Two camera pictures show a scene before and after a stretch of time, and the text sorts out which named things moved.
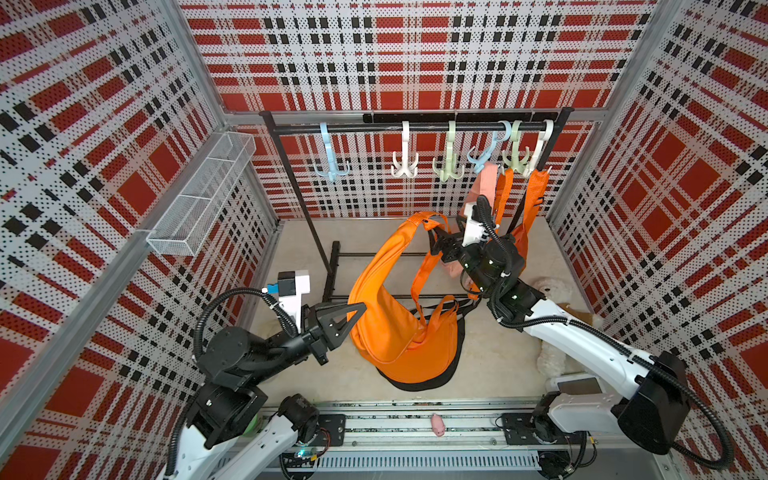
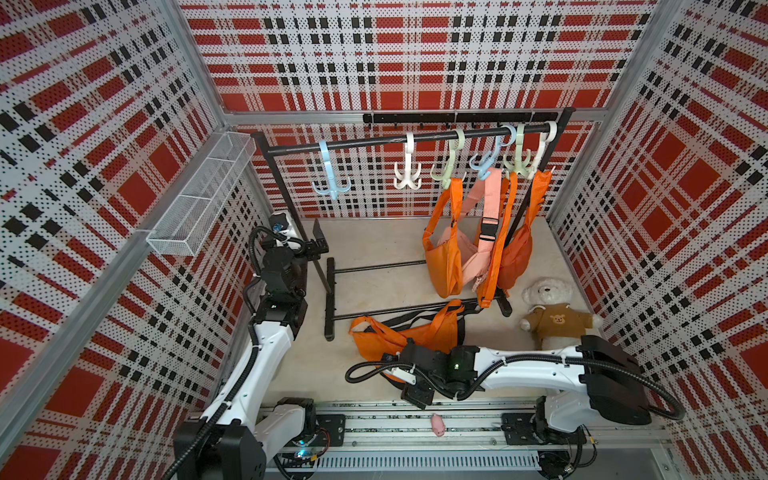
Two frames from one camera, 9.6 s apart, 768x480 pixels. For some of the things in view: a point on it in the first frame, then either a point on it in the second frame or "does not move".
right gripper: (444, 240) → (412, 395)
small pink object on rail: (438, 425) does not move
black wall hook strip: (467, 117) does not move
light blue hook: (332, 173) → (332, 185)
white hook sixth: (543, 141) does not move
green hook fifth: (517, 163) does not move
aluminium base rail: (443, 436) does not move
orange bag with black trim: (410, 347) → (444, 253)
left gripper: (329, 332) → (312, 253)
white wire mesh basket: (186, 223) does not move
